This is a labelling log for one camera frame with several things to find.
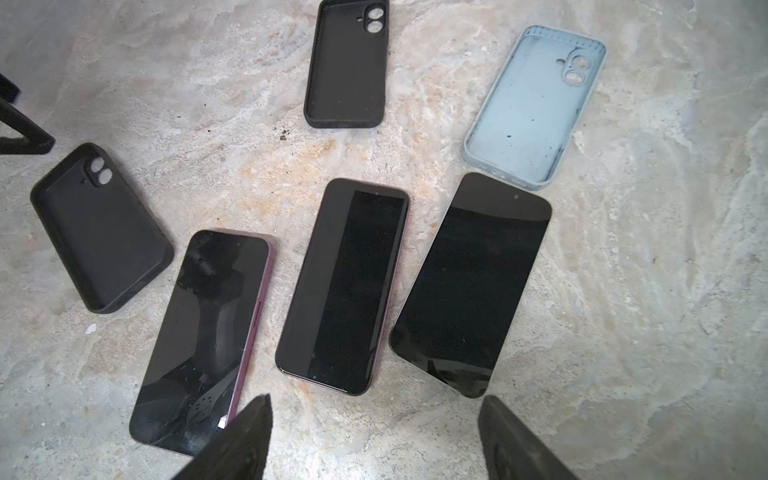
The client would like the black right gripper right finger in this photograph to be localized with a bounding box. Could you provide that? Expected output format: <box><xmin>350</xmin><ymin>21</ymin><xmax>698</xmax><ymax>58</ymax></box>
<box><xmin>478</xmin><ymin>395</ymin><xmax>578</xmax><ymax>480</ymax></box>

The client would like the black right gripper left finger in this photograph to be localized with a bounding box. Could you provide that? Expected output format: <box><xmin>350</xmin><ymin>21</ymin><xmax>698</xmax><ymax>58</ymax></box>
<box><xmin>174</xmin><ymin>394</ymin><xmax>273</xmax><ymax>479</ymax></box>

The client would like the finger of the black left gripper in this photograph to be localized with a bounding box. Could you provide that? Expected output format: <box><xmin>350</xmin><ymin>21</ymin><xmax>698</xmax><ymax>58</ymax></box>
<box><xmin>1</xmin><ymin>75</ymin><xmax>55</xmax><ymax>155</ymax></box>

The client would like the purple-edged phone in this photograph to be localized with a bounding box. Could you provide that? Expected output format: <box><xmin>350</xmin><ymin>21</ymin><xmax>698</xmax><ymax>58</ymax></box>
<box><xmin>275</xmin><ymin>178</ymin><xmax>410</xmax><ymax>396</ymax></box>
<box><xmin>129</xmin><ymin>230</ymin><xmax>275</xmax><ymax>456</ymax></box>

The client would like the black phone case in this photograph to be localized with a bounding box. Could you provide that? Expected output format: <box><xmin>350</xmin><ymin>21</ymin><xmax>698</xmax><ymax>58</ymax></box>
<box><xmin>304</xmin><ymin>0</ymin><xmax>390</xmax><ymax>129</ymax></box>
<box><xmin>30</xmin><ymin>143</ymin><xmax>174</xmax><ymax>314</ymax></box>

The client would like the black phone right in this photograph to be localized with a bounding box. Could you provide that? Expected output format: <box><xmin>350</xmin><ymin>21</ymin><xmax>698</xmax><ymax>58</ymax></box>
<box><xmin>389</xmin><ymin>173</ymin><xmax>552</xmax><ymax>398</ymax></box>

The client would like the light blue phone case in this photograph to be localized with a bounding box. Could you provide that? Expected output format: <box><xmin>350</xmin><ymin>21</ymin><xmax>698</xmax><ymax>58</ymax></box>
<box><xmin>462</xmin><ymin>25</ymin><xmax>607</xmax><ymax>191</ymax></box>

